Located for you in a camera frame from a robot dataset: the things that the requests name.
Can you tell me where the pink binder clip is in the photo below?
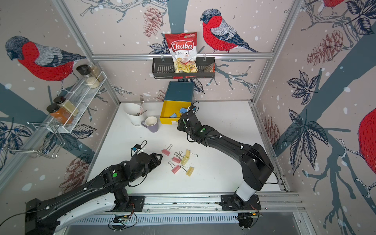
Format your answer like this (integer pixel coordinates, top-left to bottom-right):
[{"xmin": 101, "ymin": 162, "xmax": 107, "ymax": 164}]
[
  {"xmin": 162, "ymin": 144, "xmax": 173, "ymax": 156},
  {"xmin": 168, "ymin": 161, "xmax": 181, "ymax": 174},
  {"xmin": 172, "ymin": 151, "xmax": 184, "ymax": 164}
]

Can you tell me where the teal drawer cabinet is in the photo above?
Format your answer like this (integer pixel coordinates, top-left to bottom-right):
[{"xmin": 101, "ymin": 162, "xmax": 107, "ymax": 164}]
[{"xmin": 164, "ymin": 81, "xmax": 194, "ymax": 103}]

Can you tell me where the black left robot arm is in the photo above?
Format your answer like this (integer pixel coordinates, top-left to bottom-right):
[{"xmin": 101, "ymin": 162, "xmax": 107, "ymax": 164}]
[{"xmin": 24, "ymin": 152, "xmax": 163, "ymax": 235}]

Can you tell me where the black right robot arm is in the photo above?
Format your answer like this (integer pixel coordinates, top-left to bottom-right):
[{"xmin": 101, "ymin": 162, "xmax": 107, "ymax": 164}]
[{"xmin": 177, "ymin": 111, "xmax": 274, "ymax": 202}]

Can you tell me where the yellow binder clip upper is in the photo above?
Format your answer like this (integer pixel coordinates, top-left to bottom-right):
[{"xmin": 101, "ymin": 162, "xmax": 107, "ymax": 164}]
[{"xmin": 181, "ymin": 149, "xmax": 198, "ymax": 165}]

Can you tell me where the yellow binder clip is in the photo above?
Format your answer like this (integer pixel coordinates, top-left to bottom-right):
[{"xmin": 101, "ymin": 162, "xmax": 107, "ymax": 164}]
[
  {"xmin": 181, "ymin": 165, "xmax": 194, "ymax": 176},
  {"xmin": 181, "ymin": 149, "xmax": 198, "ymax": 165}
]

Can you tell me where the yellow binder clip lower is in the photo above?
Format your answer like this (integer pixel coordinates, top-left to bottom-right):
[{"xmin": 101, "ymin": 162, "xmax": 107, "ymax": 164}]
[{"xmin": 181, "ymin": 165, "xmax": 194, "ymax": 176}]

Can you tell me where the purple mug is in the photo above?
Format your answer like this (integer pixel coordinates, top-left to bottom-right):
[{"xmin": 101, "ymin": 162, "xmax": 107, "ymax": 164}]
[{"xmin": 141, "ymin": 116, "xmax": 159, "ymax": 133}]

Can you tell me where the metal fork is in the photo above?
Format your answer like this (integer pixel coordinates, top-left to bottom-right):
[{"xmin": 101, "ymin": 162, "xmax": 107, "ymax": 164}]
[{"xmin": 140, "ymin": 95, "xmax": 144, "ymax": 115}]

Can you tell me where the white utensil cup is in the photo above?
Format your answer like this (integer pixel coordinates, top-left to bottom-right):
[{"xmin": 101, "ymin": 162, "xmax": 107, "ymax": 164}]
[{"xmin": 122, "ymin": 103, "xmax": 146, "ymax": 126}]

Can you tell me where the red Chuba cassava chips bag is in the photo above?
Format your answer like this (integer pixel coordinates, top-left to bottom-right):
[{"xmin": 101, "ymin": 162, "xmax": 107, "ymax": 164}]
[{"xmin": 165, "ymin": 32, "xmax": 198, "ymax": 73}]

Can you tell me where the orange spice jar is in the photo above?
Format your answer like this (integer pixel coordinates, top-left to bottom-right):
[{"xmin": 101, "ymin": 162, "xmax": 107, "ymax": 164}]
[{"xmin": 47, "ymin": 103, "xmax": 74, "ymax": 125}]

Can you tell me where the beige spice jar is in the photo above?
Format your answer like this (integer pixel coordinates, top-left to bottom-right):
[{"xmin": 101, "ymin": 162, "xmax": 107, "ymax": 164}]
[{"xmin": 53, "ymin": 96, "xmax": 79, "ymax": 117}]

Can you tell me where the small clear spice jar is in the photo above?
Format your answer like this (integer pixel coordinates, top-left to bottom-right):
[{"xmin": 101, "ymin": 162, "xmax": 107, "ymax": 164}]
[{"xmin": 88, "ymin": 63, "xmax": 103, "ymax": 82}]

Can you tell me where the black lid spice jar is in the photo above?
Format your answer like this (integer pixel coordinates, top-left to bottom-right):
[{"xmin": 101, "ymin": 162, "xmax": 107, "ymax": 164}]
[{"xmin": 76, "ymin": 65, "xmax": 100, "ymax": 89}]

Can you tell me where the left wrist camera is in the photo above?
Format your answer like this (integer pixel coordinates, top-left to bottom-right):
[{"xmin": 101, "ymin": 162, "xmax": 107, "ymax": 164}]
[{"xmin": 131, "ymin": 144, "xmax": 143, "ymax": 155}]

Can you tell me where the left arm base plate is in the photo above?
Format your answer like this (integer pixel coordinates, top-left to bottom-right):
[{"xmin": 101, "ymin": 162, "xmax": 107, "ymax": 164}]
[{"xmin": 105, "ymin": 195, "xmax": 146, "ymax": 212}]

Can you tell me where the black wire wall basket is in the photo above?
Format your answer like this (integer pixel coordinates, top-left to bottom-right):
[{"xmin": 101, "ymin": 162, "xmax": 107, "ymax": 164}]
[{"xmin": 152, "ymin": 57, "xmax": 215, "ymax": 79}]

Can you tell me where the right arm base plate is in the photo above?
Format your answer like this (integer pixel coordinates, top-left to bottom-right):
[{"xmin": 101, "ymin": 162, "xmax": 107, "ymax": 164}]
[{"xmin": 218, "ymin": 193, "xmax": 261, "ymax": 211}]

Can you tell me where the white wire spice shelf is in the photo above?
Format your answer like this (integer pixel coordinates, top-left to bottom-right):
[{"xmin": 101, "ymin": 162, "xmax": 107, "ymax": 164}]
[{"xmin": 47, "ymin": 71, "xmax": 107, "ymax": 133}]

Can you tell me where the wire rack hanger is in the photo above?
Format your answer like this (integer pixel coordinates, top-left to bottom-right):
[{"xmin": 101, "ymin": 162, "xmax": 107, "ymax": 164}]
[{"xmin": 1, "ymin": 122, "xmax": 66, "ymax": 159}]

